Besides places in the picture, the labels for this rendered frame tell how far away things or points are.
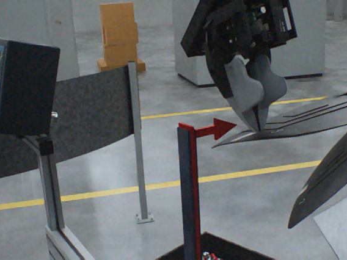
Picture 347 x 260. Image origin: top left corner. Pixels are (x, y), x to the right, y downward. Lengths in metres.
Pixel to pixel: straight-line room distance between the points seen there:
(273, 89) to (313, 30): 6.77
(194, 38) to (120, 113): 2.05
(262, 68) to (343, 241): 0.26
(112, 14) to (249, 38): 8.09
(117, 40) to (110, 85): 6.07
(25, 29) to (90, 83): 4.11
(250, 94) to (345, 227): 0.24
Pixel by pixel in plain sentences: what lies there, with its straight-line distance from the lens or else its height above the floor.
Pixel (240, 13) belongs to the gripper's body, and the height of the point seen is 1.29.
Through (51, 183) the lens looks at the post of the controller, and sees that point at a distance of 1.01.
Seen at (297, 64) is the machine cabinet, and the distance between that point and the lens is 7.30.
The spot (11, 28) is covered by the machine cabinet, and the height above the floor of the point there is 1.03.
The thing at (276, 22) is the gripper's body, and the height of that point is 1.28.
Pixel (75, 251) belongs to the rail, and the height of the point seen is 0.85.
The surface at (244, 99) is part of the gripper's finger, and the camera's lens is 0.57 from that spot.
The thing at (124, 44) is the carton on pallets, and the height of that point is 0.50.
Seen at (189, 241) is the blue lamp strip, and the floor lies 1.06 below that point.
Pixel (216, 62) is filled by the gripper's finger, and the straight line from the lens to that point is 0.57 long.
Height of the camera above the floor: 1.32
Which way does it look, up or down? 16 degrees down
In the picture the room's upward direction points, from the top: 4 degrees counter-clockwise
